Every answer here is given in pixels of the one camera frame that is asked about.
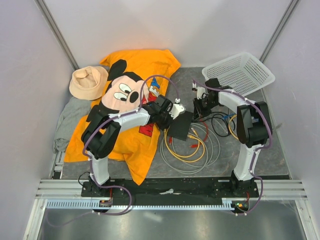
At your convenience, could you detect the yellow ethernet cable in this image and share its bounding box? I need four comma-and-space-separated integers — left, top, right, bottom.
163, 124, 206, 164
228, 113, 242, 141

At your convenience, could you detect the red ethernet cable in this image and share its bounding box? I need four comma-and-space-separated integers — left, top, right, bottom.
168, 120, 210, 150

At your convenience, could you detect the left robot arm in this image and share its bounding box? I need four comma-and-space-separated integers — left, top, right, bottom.
81, 95, 181, 197

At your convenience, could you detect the grey cloth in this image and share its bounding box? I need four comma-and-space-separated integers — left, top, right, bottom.
53, 96, 91, 153

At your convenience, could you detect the white plastic basket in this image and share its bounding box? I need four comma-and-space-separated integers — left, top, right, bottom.
201, 52, 276, 97

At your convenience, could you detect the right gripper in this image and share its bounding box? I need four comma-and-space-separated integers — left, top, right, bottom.
192, 96, 219, 121

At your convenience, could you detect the grey ethernet cable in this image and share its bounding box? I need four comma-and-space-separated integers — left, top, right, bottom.
159, 119, 222, 174

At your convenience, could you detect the black network switch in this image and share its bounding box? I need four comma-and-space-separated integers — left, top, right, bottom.
167, 111, 193, 141

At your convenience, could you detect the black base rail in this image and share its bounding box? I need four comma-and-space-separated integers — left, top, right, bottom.
81, 176, 259, 206

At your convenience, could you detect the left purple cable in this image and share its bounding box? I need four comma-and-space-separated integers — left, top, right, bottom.
45, 74, 181, 227

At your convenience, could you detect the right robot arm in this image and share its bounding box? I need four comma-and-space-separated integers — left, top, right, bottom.
192, 78, 273, 197

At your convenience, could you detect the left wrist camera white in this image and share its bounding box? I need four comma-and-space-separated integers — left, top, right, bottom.
169, 97, 186, 120

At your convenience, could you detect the purple cable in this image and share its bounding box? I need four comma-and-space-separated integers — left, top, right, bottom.
45, 74, 181, 227
192, 78, 274, 217

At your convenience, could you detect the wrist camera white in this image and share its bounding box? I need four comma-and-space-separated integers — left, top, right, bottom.
192, 83, 206, 100
169, 97, 186, 120

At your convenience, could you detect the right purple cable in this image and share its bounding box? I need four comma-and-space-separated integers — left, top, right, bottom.
192, 78, 274, 217

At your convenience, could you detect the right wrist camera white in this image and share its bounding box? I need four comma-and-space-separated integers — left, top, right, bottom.
192, 83, 206, 100

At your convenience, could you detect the peach bucket hat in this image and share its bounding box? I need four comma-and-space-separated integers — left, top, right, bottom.
69, 66, 109, 101

